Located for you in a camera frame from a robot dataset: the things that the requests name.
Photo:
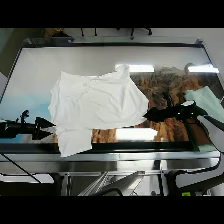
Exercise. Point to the black chair base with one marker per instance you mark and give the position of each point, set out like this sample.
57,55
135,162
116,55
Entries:
141,31

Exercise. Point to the pale green garment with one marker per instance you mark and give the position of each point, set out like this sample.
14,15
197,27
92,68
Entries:
206,100

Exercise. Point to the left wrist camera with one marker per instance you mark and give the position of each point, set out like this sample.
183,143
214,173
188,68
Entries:
24,116

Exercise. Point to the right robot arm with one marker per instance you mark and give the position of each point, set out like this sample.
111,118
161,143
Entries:
213,121

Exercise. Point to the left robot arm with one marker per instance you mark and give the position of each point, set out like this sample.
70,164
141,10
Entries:
6,128

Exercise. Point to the silver frame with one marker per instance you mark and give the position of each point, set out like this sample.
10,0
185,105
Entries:
133,158

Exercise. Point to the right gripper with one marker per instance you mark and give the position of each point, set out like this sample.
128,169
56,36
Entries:
166,114

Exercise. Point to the white T-shirt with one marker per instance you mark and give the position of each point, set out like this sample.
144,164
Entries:
96,100

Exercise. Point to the brown garment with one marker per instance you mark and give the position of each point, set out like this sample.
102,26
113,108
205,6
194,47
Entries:
194,136

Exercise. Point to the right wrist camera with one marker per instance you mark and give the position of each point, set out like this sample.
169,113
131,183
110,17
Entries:
167,100

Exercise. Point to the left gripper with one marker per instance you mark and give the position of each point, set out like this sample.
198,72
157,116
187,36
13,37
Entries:
25,128

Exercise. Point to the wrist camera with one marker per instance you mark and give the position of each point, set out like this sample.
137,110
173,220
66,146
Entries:
24,116
167,100

